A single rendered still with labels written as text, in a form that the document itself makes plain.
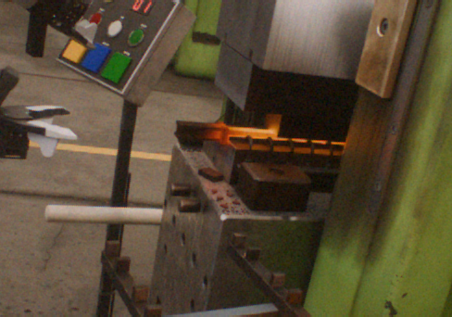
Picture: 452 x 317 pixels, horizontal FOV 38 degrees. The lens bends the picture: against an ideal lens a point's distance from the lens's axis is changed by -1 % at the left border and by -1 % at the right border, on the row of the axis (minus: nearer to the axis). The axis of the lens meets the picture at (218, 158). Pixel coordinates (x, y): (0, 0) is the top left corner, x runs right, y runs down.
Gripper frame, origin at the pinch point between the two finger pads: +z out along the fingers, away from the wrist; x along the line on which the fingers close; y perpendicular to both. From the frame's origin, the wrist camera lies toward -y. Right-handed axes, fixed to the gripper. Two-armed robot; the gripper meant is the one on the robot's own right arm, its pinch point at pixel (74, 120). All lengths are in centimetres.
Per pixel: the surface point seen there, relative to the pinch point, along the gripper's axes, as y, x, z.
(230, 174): 6.3, 7.3, 30.7
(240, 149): 0.7, 7.7, 31.6
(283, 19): -26.2, 12.7, 32.7
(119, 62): -2.5, -43.7, 15.2
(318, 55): -20.6, 12.8, 41.0
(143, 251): 99, -129, 53
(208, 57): 77, -462, 178
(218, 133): -0.1, 0.7, 28.9
